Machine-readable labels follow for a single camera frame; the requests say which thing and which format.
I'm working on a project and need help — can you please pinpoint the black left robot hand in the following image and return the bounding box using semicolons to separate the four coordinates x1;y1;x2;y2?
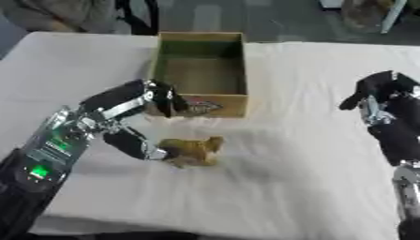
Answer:
77;78;192;161

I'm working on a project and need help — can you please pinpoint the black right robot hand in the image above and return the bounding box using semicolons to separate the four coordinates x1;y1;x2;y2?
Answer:
337;69;420;167

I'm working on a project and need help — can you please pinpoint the tan cardboard box green inside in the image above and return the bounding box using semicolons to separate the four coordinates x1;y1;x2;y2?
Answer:
144;31;251;119

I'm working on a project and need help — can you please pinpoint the black chair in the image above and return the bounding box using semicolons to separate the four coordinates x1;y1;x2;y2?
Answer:
112;0;161;37

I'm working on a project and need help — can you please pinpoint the brown soft toy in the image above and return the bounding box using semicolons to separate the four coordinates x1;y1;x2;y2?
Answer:
156;135;227;169

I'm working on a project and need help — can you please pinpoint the person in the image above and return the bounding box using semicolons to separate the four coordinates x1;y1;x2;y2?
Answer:
0;0;118;35

